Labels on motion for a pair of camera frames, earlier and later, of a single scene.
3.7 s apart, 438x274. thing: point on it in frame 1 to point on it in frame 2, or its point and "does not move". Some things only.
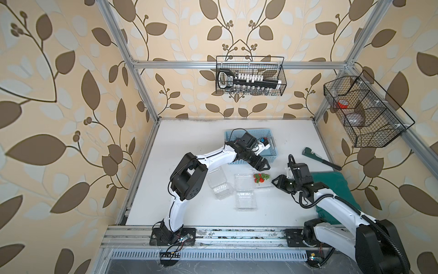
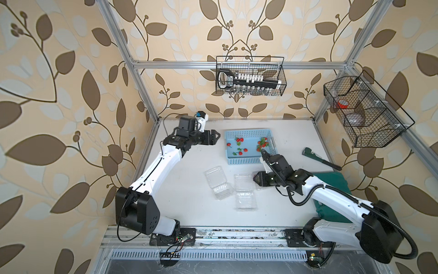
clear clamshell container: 220,187 does not move
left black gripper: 260,166 to 213,140
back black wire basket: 250,75 does not move
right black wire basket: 370,117 does not move
